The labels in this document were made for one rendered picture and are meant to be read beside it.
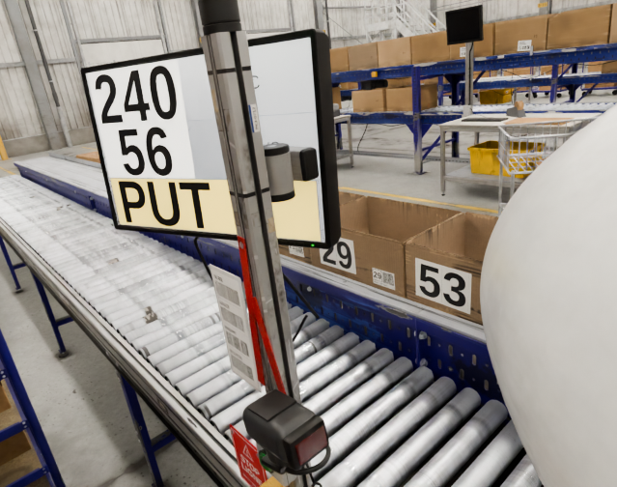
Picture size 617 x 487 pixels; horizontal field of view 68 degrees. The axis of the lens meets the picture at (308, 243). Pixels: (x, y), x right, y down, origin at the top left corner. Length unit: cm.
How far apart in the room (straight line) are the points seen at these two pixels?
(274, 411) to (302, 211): 28
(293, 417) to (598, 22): 537
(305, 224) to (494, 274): 54
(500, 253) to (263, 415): 51
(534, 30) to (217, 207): 538
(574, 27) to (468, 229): 448
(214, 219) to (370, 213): 97
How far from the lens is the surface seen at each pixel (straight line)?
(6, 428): 185
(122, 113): 89
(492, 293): 16
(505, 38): 608
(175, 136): 81
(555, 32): 584
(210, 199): 78
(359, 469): 103
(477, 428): 111
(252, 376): 74
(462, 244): 147
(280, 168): 59
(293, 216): 69
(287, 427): 62
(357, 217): 165
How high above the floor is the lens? 150
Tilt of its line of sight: 21 degrees down
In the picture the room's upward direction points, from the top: 7 degrees counter-clockwise
